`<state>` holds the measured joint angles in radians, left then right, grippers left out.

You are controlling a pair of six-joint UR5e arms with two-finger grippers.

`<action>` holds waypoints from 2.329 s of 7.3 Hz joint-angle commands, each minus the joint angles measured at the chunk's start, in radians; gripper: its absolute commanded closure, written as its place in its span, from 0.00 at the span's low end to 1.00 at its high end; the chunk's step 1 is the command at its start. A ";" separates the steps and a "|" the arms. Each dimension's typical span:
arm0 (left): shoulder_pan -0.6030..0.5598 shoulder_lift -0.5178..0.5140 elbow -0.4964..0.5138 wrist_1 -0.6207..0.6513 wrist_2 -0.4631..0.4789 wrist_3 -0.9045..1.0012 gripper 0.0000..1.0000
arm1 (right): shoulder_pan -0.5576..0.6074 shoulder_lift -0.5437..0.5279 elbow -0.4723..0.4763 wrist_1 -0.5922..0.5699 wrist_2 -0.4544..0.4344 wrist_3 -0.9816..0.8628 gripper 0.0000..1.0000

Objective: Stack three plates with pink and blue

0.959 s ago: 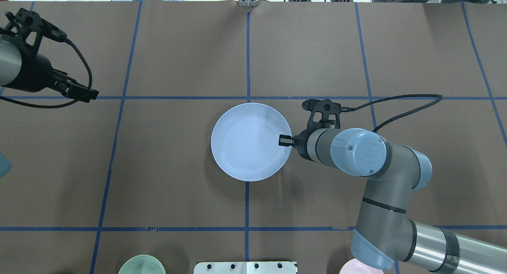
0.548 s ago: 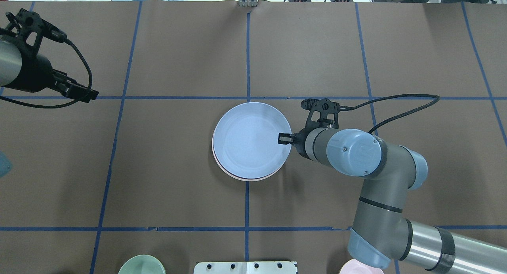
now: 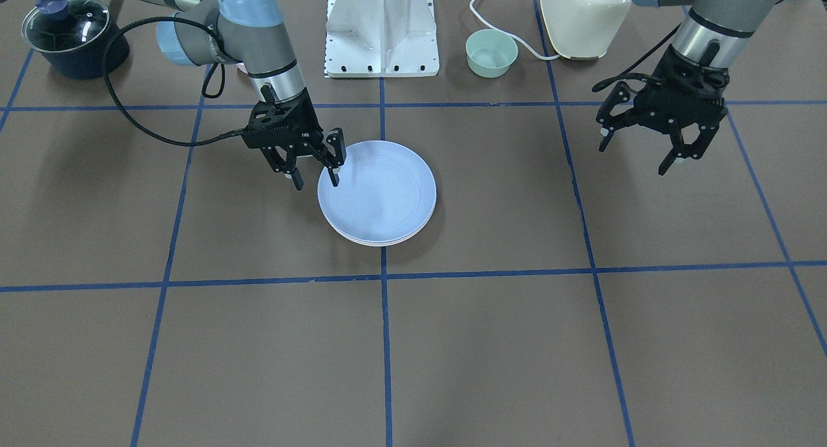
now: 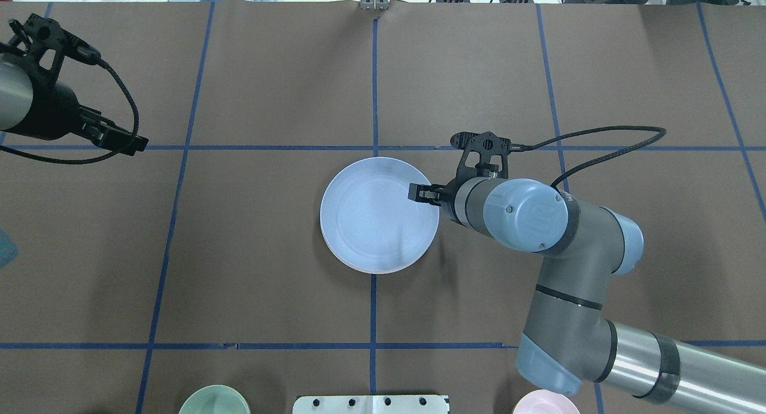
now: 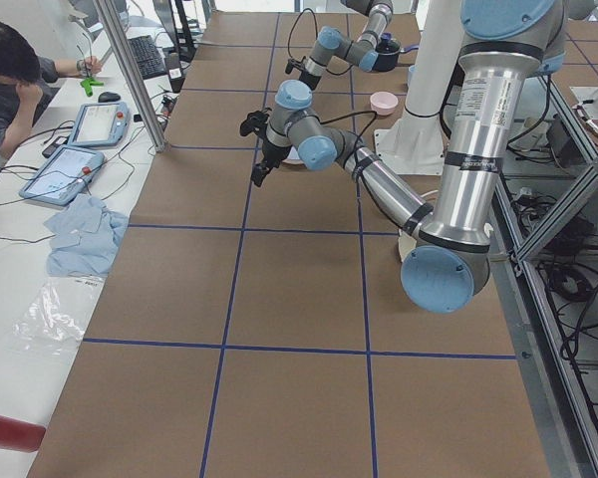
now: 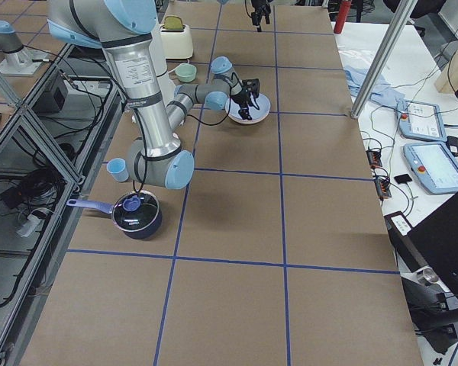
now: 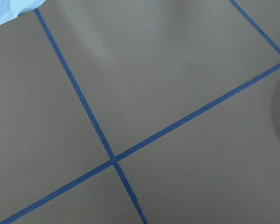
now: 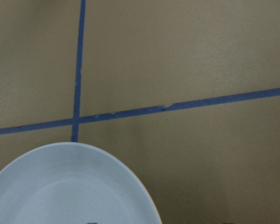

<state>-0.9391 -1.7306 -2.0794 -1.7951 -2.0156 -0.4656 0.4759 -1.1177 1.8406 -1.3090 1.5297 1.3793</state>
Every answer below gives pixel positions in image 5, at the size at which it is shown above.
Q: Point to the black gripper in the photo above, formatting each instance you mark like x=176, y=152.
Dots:
x=270, y=151
x=306, y=78

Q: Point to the light blue plate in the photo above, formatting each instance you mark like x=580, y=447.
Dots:
x=293, y=158

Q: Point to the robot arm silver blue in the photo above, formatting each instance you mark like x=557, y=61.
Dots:
x=503, y=44
x=351, y=40

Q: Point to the pink bowl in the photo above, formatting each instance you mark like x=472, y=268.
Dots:
x=383, y=103

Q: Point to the dark blue pot with lid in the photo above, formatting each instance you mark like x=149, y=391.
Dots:
x=389, y=51

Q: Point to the light blue cup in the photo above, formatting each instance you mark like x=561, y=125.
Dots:
x=411, y=76

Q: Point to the black keyboard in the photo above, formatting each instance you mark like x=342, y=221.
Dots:
x=147, y=57

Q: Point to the far teach pendant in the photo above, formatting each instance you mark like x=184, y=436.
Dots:
x=100, y=125

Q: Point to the teach pendant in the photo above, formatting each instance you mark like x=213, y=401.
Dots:
x=100, y=125
x=64, y=175

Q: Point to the black computer mouse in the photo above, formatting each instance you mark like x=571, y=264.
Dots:
x=108, y=97

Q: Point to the light blue cloth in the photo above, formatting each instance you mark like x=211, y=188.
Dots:
x=87, y=237

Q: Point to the green tool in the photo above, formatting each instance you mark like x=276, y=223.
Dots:
x=88, y=84

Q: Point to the near teach pendant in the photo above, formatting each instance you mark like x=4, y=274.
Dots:
x=64, y=175

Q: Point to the clear plastic bag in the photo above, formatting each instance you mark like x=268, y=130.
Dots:
x=55, y=322

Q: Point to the seated person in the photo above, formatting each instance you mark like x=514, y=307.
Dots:
x=25, y=80

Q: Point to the red bottle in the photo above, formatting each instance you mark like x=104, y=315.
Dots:
x=19, y=435

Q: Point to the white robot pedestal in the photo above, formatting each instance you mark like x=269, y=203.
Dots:
x=415, y=143

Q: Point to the aluminium frame post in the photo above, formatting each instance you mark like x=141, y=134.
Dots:
x=110, y=19

